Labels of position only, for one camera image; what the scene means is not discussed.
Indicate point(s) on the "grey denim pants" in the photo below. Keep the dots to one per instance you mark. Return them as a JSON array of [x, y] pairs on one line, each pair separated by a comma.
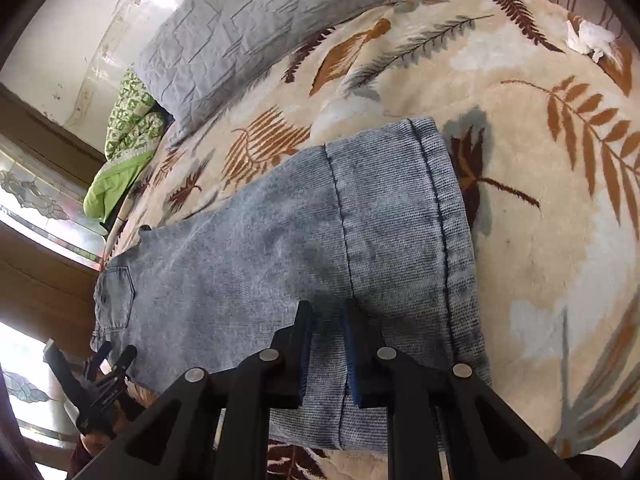
[[275, 240]]

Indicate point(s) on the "crumpled white tissue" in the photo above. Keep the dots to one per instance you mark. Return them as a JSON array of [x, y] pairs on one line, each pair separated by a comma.
[[592, 37]]

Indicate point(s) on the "brown wooden glass door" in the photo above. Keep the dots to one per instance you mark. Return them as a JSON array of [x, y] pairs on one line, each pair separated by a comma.
[[50, 285]]

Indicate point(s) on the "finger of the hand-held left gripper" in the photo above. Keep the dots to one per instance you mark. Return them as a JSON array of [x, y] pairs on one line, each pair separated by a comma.
[[124, 362], [100, 360]]

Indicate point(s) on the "leaf print blanket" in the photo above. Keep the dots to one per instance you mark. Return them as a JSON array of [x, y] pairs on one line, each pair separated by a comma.
[[525, 260]]

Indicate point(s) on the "grey quilted pillow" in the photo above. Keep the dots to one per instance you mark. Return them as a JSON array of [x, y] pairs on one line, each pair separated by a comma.
[[240, 35]]

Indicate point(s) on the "stained glass door panel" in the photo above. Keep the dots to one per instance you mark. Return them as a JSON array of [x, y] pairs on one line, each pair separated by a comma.
[[25, 390]]

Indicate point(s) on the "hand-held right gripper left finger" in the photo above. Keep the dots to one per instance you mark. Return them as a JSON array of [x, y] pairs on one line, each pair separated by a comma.
[[302, 360]]

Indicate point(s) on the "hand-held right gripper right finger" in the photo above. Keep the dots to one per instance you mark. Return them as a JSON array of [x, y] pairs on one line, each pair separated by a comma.
[[353, 360]]

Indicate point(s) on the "green patterned quilt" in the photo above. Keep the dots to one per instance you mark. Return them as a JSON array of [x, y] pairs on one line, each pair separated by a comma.
[[130, 125]]

